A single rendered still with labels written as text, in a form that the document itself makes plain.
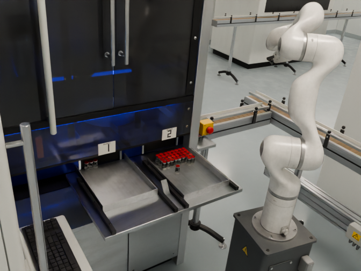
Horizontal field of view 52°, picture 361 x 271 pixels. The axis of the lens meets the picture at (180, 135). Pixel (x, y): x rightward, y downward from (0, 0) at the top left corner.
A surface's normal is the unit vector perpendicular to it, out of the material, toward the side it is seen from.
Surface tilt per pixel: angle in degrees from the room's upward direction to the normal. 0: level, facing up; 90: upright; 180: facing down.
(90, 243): 90
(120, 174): 0
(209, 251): 0
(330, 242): 0
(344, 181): 90
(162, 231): 90
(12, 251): 90
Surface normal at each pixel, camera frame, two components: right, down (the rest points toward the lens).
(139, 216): 0.08, -0.88
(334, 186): -0.83, 0.20
